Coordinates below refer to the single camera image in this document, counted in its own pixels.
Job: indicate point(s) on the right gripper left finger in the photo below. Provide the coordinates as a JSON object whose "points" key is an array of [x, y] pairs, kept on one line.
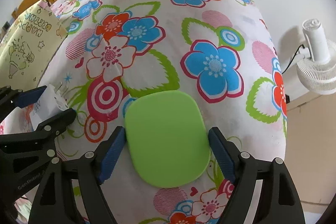
{"points": [[54, 201]]}

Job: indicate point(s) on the white floor fan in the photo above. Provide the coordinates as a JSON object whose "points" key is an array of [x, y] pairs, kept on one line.
{"points": [[316, 71]]}

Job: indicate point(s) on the yellow patterned storage box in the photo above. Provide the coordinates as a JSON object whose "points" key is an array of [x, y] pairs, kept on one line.
{"points": [[29, 45]]}

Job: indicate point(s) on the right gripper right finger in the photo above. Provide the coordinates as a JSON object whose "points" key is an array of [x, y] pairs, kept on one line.
{"points": [[279, 200]]}

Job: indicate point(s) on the floral tablecloth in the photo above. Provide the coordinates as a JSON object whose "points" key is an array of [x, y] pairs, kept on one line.
{"points": [[218, 52]]}

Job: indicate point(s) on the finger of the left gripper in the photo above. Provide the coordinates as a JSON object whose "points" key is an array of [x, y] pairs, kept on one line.
{"points": [[57, 124], [27, 98]]}

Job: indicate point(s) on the white 45W charger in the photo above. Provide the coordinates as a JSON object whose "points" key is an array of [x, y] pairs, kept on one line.
{"points": [[50, 103]]}

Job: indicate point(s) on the green panda speaker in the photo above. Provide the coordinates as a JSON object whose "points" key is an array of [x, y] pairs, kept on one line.
{"points": [[167, 139]]}

